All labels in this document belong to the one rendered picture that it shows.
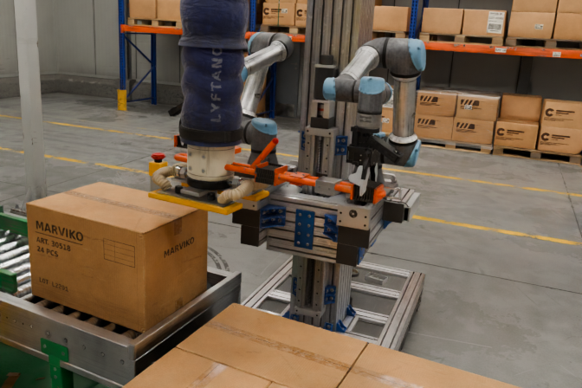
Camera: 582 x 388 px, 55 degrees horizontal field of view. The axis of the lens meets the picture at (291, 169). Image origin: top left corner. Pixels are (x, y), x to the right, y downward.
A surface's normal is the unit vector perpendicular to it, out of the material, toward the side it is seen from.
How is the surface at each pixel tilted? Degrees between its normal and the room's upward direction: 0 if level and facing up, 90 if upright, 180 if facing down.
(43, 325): 90
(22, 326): 90
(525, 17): 86
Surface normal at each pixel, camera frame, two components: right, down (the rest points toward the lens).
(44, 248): -0.44, 0.19
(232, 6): 0.69, -0.07
